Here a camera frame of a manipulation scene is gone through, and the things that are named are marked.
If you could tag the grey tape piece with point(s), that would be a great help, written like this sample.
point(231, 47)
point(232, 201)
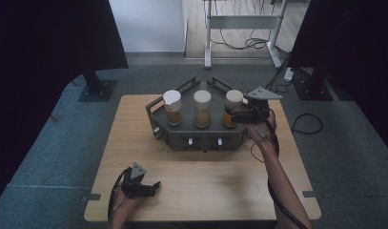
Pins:
point(309, 193)
point(92, 197)

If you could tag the grey-lidded jar pale contents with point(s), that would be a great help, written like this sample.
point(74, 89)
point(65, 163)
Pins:
point(202, 97)

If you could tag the grey-lidded jar orange contents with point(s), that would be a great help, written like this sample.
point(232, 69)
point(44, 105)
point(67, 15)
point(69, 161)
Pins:
point(234, 96)

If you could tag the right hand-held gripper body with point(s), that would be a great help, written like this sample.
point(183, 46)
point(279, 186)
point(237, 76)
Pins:
point(260, 111)

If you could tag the white desk frame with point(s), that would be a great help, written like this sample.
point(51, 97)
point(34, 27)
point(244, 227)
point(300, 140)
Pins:
point(242, 22)

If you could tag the person's right hand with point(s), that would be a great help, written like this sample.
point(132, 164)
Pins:
point(261, 132)

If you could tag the white-lidded glass jar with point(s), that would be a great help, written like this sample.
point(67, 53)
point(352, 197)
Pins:
point(172, 98)

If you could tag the white power strip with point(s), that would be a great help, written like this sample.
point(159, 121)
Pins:
point(289, 74)

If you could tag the black curtain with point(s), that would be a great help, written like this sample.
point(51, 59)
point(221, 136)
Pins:
point(357, 47)
point(39, 63)

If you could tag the person's left hand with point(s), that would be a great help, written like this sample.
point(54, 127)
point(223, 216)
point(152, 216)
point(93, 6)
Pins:
point(123, 203)

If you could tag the black stand base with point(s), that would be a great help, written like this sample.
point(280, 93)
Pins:
point(98, 90)
point(312, 90)

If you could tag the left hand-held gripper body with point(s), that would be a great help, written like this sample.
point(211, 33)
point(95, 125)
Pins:
point(137, 171)

